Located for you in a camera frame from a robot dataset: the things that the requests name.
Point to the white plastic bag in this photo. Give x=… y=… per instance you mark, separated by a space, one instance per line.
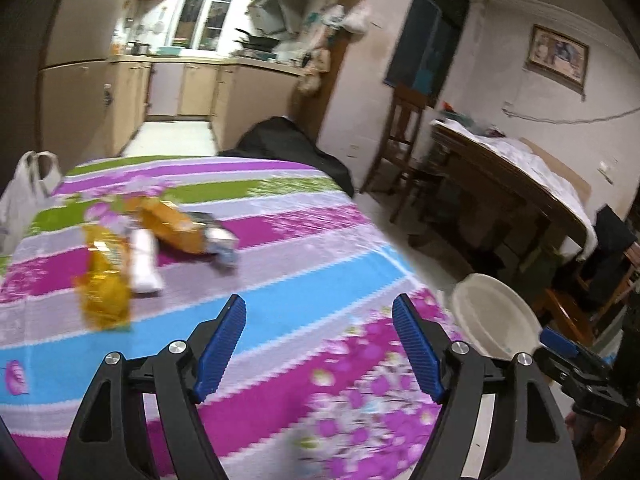
x=36 y=176

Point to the kitchen window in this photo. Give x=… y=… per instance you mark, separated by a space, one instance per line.
x=199 y=24

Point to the black wok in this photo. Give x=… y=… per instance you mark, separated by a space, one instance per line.
x=257 y=43

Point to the white table cover cloth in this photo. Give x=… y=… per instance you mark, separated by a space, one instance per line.
x=531 y=173

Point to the dark wooden dining table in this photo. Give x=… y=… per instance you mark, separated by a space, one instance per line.
x=494 y=230

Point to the framed wall picture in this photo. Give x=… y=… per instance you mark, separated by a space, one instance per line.
x=559 y=57

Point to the brown wooden stool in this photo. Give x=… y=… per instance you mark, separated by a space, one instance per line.
x=586 y=294

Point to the dark wooden chair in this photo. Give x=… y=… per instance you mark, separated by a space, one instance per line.
x=401 y=130

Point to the yellow crinkled wrapper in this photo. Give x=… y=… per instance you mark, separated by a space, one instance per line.
x=103 y=289

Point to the beige kitchen cabinets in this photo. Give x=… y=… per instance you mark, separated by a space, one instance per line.
x=232 y=94

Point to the orange snack bag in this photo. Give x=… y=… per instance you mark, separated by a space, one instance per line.
x=170 y=225

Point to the white small shoe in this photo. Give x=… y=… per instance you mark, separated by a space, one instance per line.
x=144 y=278

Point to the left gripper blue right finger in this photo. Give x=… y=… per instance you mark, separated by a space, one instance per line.
x=424 y=343

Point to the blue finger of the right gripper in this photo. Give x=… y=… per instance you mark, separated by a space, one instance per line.
x=556 y=342

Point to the white blue snack bag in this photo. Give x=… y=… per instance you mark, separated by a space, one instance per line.
x=217 y=240

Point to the white plastic bucket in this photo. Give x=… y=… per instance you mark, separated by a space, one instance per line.
x=496 y=320

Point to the beige refrigerator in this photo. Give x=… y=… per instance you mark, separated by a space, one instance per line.
x=72 y=108

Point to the floral purple tablecloth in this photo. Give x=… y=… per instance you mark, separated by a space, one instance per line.
x=318 y=386

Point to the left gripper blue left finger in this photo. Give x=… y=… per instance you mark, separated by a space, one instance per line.
x=213 y=343

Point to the black cloth cover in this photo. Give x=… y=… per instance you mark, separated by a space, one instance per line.
x=279 y=138

